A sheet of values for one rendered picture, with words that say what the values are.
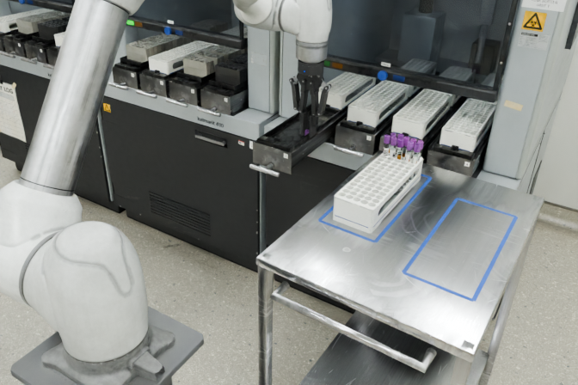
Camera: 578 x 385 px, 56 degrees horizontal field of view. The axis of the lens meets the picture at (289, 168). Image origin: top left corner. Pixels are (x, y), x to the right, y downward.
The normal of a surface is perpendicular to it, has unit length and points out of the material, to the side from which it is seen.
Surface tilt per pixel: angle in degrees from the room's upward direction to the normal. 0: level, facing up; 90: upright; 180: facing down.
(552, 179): 90
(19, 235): 46
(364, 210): 90
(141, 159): 90
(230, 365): 0
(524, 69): 90
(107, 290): 75
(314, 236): 0
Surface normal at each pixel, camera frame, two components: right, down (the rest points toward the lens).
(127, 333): 0.74, 0.37
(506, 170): -0.52, 0.40
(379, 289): 0.03, -0.88
